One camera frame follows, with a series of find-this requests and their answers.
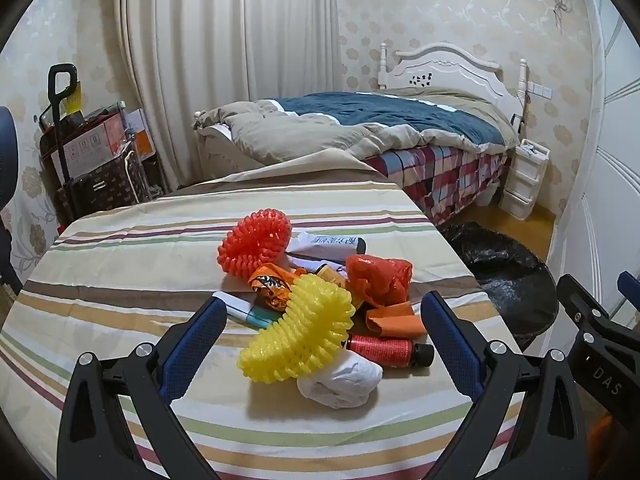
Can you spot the white plastic drawer unit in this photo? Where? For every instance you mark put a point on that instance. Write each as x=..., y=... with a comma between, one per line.
x=522, y=180

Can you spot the white and orange cardboard box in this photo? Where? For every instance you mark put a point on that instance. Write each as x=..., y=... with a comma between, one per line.
x=137, y=132
x=95, y=145

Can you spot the red bottle with black cap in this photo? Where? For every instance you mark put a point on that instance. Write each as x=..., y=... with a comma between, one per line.
x=385, y=349

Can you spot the small white bin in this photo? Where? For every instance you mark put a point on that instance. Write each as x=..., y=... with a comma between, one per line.
x=484, y=199

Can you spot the white tube with black cap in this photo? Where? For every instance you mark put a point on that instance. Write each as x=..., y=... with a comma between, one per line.
x=325, y=244

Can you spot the cream curtain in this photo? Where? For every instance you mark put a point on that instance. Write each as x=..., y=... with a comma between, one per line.
x=200, y=35

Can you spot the orange foam fruit net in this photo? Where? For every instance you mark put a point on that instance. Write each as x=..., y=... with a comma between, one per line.
x=255, y=240

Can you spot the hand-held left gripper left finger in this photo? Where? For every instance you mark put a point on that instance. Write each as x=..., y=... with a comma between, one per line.
x=195, y=340

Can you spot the black trolley cart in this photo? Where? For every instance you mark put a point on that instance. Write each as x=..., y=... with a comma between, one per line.
x=100, y=190

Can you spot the white bed headboard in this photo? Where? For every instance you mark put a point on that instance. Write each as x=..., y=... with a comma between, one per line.
x=440, y=67

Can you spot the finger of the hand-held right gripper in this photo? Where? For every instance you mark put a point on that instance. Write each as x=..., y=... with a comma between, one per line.
x=582, y=302
x=629, y=287

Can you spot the trash bin with black bag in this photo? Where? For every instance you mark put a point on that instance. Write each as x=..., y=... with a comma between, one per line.
x=500, y=280

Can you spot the orange paper piece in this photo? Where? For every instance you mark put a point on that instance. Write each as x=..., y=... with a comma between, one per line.
x=395, y=320

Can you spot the blue and beige duvet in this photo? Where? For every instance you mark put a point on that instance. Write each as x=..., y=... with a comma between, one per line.
x=375, y=110

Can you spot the small yellow container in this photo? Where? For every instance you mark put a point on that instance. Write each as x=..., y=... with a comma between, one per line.
x=330, y=275

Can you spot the white and teal tube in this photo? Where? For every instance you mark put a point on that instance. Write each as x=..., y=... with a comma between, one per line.
x=240, y=308

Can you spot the plaid bed sheet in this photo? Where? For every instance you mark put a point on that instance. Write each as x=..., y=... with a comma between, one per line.
x=440, y=175

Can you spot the blue chair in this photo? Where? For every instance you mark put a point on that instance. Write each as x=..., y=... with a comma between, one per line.
x=7, y=160

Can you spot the orange plastic bag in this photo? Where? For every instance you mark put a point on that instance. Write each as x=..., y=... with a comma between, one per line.
x=380, y=275

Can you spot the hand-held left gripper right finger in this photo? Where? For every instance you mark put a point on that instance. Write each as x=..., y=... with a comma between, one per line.
x=450, y=345

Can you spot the wall hanging ornament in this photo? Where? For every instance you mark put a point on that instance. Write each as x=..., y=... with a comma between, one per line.
x=560, y=2

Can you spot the yellow foam fruit net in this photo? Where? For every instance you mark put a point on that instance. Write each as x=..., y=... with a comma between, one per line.
x=300, y=335

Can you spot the wall socket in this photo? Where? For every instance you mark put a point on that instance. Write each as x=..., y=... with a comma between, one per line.
x=541, y=90

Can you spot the white tissue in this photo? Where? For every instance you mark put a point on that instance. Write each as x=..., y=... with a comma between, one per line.
x=340, y=380

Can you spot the orange patterned wrapper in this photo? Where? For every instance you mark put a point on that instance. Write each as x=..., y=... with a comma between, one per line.
x=270, y=287

